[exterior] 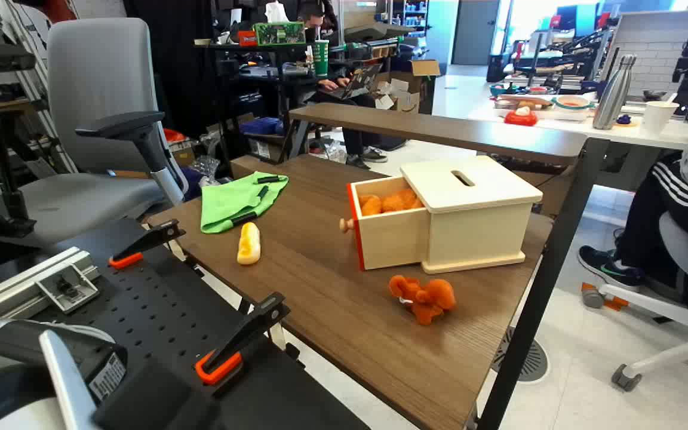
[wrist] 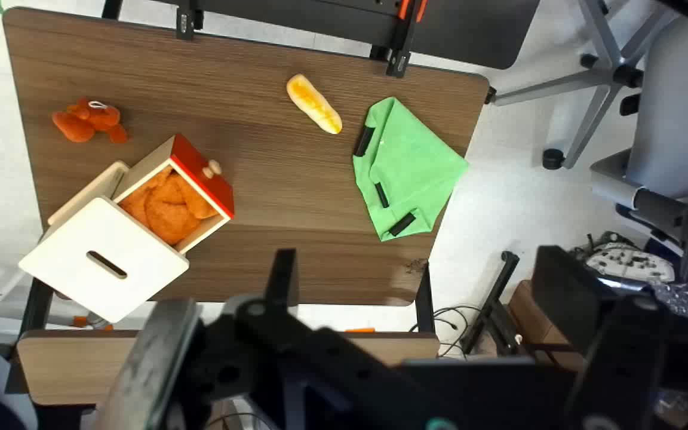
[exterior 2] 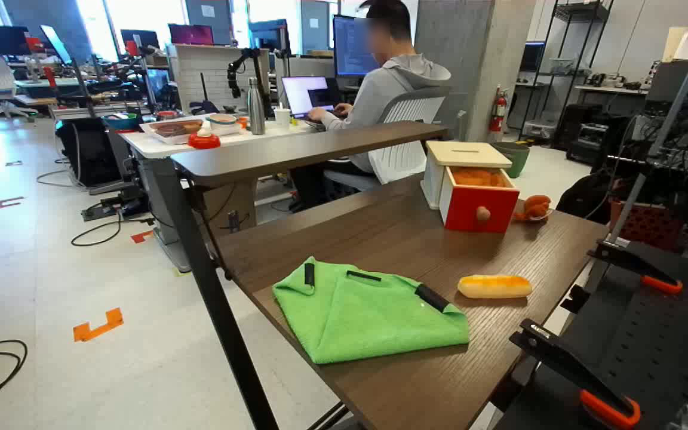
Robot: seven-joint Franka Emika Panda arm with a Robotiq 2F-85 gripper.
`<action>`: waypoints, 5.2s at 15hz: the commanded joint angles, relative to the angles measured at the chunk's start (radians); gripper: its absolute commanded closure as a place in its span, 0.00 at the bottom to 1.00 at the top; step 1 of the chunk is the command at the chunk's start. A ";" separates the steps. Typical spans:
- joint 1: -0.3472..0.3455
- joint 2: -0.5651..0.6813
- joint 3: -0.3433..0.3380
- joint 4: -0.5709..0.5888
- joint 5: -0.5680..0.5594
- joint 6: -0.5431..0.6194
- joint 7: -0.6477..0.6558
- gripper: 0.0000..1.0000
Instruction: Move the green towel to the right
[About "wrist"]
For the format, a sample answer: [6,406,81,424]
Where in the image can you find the green towel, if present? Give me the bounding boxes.
[352,95,471,243]

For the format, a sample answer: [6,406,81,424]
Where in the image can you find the wooden box with slot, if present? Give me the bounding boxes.
[18,160,192,326]

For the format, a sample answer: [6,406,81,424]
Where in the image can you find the orange plush toy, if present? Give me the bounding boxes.
[51,95,131,147]

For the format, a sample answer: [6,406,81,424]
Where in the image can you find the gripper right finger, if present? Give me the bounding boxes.
[566,305,669,430]

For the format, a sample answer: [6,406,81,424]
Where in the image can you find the black box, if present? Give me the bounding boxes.
[530,243,604,355]

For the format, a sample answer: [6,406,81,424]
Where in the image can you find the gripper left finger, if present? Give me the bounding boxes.
[91,299,203,430]

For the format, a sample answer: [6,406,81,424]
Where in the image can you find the grey office chair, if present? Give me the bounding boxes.
[493,0,688,240]

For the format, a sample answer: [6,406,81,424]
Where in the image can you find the black pole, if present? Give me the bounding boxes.
[460,247,524,357]

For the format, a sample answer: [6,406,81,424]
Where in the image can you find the wooden drawer with red front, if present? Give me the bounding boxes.
[112,130,236,255]

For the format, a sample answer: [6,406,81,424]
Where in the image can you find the black clamp with orange handle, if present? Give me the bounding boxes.
[370,0,431,79]
[176,0,207,41]

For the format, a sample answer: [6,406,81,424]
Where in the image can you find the yellow banana toy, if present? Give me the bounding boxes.
[284,71,344,136]

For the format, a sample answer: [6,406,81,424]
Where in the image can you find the orange balls in drawer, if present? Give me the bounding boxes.
[121,166,221,245]

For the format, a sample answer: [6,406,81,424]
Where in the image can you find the bundle of thin cables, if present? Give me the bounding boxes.
[412,304,478,355]

